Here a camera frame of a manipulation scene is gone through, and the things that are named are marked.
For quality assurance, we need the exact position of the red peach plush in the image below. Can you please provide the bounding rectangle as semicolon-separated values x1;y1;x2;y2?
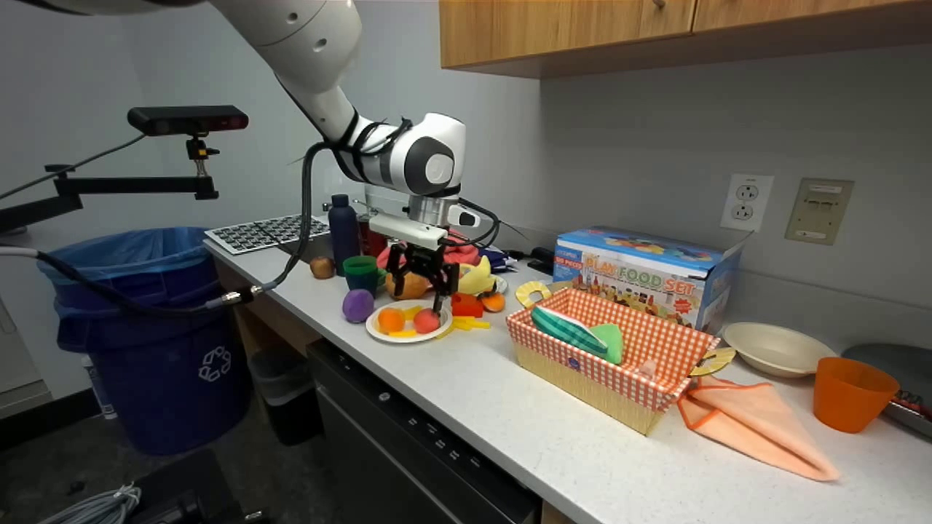
414;305;444;337

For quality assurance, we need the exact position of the wooden wall cabinet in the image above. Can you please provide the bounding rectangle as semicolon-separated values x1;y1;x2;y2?
437;0;932;81

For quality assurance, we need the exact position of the white braided cable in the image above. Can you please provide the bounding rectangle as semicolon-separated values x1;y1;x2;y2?
37;480;146;524

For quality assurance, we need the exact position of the small black trash bin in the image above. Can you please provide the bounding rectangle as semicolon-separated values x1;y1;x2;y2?
246;346;328;449

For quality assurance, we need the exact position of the white wall outlet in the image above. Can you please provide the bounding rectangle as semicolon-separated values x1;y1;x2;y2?
718;173;776;235

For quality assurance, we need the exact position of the blue toy food box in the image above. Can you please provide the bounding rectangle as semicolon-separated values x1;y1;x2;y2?
549;227;746;337

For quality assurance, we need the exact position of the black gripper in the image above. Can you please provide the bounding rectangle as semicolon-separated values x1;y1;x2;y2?
385;241;459;314

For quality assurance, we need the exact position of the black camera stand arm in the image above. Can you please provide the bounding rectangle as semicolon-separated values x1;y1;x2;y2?
0;133;223;235

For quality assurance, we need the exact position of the grey keyboard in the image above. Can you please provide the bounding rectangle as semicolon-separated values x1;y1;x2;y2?
203;212;331;259

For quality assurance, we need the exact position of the black stapler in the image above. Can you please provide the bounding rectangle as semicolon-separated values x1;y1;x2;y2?
506;246;557;276

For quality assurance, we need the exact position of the red toy fries holder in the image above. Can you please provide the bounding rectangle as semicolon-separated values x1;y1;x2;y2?
447;292;490;320

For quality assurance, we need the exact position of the black dishwasher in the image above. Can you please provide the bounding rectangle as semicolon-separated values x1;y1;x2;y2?
306;337;546;524

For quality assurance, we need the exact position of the orange checkered basket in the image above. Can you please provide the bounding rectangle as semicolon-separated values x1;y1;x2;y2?
503;276;739;438

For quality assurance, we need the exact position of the green cup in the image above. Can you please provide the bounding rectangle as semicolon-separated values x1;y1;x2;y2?
340;254;385;294

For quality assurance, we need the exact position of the orange fruit plush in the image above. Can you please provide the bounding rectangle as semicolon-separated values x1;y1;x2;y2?
375;305;407;337

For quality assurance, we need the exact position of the orange cloth napkin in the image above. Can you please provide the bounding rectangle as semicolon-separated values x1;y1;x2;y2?
676;377;841;487

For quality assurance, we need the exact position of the beige wall switch plate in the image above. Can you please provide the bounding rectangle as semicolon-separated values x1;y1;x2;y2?
784;176;855;248

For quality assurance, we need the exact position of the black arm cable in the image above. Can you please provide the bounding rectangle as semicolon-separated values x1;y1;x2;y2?
0;139;337;318

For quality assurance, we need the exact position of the beige bowl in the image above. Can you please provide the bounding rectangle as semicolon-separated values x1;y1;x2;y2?
723;320;838;381

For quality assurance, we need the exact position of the green plush toy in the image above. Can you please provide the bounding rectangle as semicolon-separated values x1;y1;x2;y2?
590;320;625;366

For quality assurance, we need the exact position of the white paper plate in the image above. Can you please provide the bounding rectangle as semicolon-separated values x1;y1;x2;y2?
363;299;456;346

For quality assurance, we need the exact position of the black stereo camera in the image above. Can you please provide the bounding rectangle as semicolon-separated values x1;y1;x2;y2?
124;101;249;136

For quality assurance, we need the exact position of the dark blue bottle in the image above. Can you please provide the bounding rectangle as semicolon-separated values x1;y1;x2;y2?
326;193;363;269

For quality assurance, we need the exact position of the orange round bumpy plush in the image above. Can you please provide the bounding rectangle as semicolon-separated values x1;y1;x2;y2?
380;269;434;299

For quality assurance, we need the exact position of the blue recycling bin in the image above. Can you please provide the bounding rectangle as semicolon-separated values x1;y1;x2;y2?
34;227;257;459

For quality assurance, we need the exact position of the dark red can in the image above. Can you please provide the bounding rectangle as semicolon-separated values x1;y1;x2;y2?
354;216;389;256

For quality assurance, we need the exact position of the purple ball plush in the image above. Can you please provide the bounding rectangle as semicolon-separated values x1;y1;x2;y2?
340;285;379;327

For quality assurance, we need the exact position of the orange plastic cup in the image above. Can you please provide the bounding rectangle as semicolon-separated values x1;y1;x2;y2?
810;356;903;438

